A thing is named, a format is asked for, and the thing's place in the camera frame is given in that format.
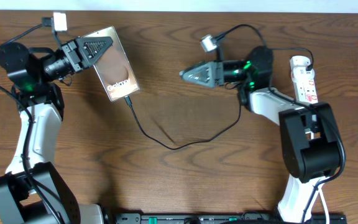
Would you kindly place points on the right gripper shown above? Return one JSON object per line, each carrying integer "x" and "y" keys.
{"x": 212, "y": 76}

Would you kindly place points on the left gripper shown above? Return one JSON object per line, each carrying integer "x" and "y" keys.
{"x": 72, "y": 55}

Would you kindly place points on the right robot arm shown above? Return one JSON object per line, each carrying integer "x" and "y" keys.
{"x": 312, "y": 148}

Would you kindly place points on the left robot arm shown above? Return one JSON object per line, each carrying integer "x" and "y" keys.
{"x": 32, "y": 190}

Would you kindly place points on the white USB charger plug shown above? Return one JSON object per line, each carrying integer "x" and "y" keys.
{"x": 299, "y": 61}

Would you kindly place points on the white power strip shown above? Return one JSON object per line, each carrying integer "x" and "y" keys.
{"x": 304, "y": 85}

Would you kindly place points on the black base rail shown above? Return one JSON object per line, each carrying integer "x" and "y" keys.
{"x": 247, "y": 217}

